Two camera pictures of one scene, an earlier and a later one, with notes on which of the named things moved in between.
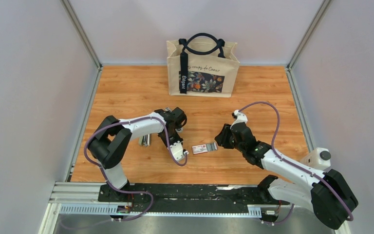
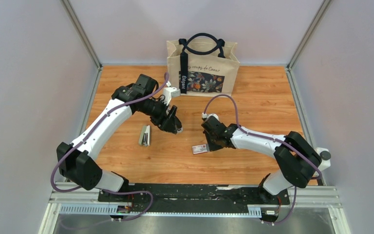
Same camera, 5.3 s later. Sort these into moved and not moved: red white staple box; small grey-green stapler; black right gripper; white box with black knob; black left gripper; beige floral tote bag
Moved: black right gripper; black left gripper
Not moved: red white staple box; small grey-green stapler; white box with black knob; beige floral tote bag
